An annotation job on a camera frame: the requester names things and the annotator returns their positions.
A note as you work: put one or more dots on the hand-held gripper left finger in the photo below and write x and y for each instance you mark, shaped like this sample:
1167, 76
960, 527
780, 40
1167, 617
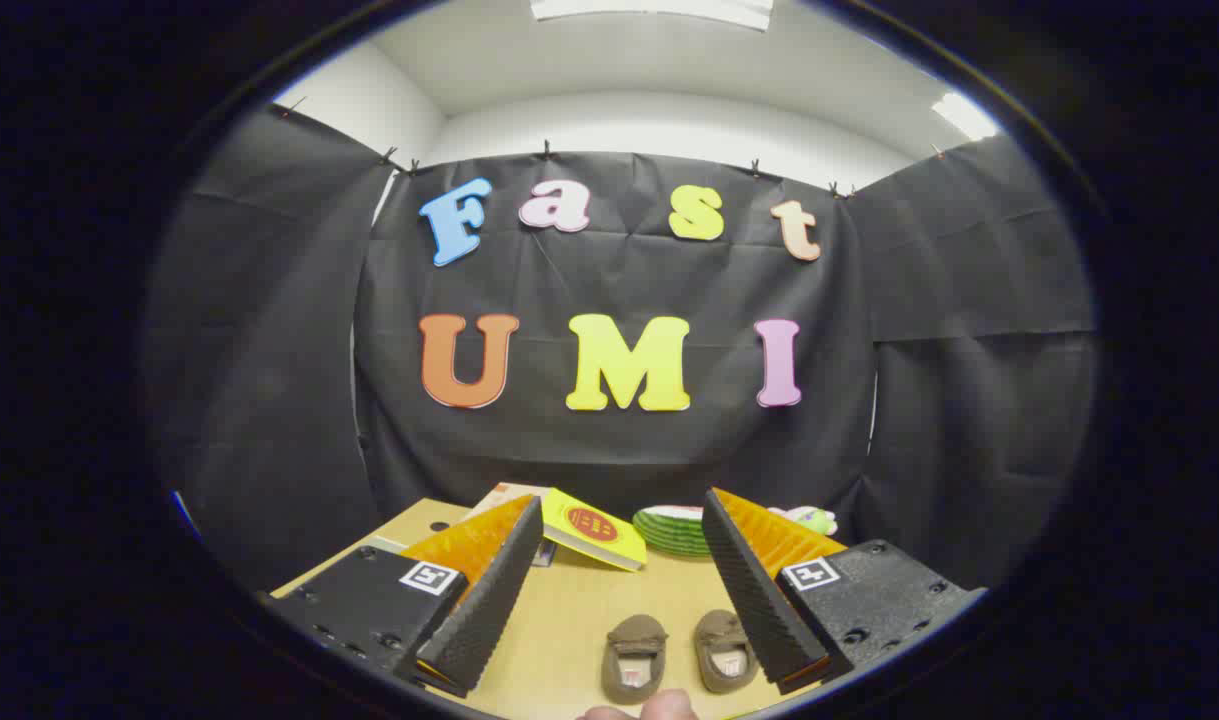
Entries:
494, 600

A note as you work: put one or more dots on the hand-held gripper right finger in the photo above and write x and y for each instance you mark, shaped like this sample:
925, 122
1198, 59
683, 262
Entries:
754, 600

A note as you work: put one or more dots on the brown fuzzy shoe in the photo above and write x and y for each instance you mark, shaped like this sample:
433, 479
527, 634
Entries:
719, 635
634, 640

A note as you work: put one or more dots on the pink and green plush toy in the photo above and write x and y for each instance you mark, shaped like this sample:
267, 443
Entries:
814, 520

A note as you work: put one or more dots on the beige book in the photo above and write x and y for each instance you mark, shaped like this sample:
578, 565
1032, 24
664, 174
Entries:
504, 495

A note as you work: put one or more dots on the watermelon slice plush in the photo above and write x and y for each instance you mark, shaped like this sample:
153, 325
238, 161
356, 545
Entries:
669, 535

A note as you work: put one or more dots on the yellow book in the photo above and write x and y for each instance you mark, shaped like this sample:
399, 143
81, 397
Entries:
589, 525

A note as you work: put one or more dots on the black backdrop cloth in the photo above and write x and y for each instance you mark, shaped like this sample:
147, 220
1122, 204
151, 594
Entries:
619, 450

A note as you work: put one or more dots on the ceiling light panel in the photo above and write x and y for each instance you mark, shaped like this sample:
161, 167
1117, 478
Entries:
964, 115
654, 8

